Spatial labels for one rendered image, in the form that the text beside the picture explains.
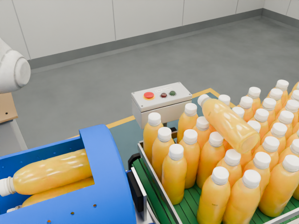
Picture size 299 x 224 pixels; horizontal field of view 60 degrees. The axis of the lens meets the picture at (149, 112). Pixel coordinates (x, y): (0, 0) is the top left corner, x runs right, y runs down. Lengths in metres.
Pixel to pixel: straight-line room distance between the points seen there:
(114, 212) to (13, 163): 0.33
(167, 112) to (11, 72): 0.54
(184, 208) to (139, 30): 3.32
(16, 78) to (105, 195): 0.60
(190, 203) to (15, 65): 0.73
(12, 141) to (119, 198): 0.78
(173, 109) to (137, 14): 3.00
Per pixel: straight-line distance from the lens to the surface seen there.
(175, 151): 0.70
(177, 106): 0.94
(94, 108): 2.73
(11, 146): 1.26
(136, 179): 0.72
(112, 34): 3.78
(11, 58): 1.00
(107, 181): 0.54
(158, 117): 0.80
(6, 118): 1.11
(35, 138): 2.55
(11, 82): 1.00
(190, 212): 0.86
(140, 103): 0.89
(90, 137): 0.59
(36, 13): 3.42
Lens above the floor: 1.63
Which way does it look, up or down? 38 degrees down
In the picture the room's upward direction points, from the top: straight up
